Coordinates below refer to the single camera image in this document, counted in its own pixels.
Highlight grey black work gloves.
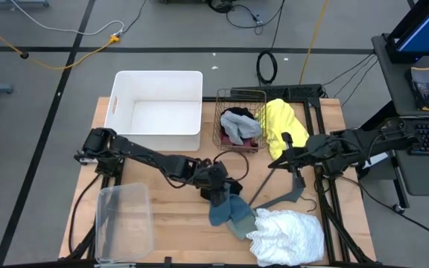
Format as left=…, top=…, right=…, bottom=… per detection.
left=404, top=66, right=429, bottom=112

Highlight white lace cloth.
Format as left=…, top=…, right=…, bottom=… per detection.
left=246, top=207, right=326, bottom=267

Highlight light grey cloth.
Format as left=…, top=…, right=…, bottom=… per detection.
left=220, top=109, right=264, bottom=146

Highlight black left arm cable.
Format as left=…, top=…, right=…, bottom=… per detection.
left=162, top=150, right=250, bottom=189

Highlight black floor equipment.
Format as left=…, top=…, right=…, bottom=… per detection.
left=158, top=0, right=236, bottom=14

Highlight yellow extension cable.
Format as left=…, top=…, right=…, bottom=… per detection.
left=0, top=14, right=121, bottom=71

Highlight black cable with adapter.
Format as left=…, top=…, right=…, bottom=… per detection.
left=224, top=0, right=266, bottom=36

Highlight black coiled cable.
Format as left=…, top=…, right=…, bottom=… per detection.
left=255, top=0, right=287, bottom=86

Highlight yellow cloth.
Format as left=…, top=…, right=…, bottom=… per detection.
left=255, top=98, right=311, bottom=161

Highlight clear plastic container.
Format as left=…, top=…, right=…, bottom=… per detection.
left=94, top=182, right=155, bottom=264

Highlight black floor cable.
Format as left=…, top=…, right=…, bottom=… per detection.
left=68, top=173, right=102, bottom=256
left=355, top=177, right=429, bottom=245

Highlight grey clothes hanger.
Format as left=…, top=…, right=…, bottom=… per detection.
left=247, top=167, right=318, bottom=213

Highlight black aluminium rig frame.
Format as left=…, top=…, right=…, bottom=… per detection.
left=58, top=95, right=378, bottom=268

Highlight wire mesh basket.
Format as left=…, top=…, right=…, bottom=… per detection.
left=212, top=88, right=268, bottom=153

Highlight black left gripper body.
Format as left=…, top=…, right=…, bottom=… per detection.
left=194, top=159, right=231, bottom=190

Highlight blue knitted cloth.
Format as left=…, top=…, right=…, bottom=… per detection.
left=209, top=184, right=255, bottom=227

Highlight yellow hanging cable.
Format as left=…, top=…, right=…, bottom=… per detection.
left=298, top=0, right=330, bottom=86

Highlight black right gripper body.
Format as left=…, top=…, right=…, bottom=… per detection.
left=281, top=132, right=313, bottom=188

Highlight maroon cloth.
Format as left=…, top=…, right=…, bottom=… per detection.
left=220, top=128, right=259, bottom=150

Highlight pale green knitted cloth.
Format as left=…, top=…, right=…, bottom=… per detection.
left=225, top=214, right=259, bottom=241

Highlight black sock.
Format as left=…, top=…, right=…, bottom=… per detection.
left=199, top=178, right=244, bottom=208

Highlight grey computer cart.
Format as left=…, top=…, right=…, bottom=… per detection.
left=348, top=33, right=429, bottom=215

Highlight black pants cloth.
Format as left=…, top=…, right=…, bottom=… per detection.
left=224, top=106, right=255, bottom=121

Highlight black computer monitor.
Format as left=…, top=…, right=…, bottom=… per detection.
left=385, top=0, right=429, bottom=64

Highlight thin black cable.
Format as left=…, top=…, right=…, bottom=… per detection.
left=322, top=51, right=376, bottom=88

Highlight white perforated plastic bin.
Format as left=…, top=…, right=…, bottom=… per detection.
left=104, top=69, right=204, bottom=153

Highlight white floor cable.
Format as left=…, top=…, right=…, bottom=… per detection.
left=11, top=0, right=125, bottom=37

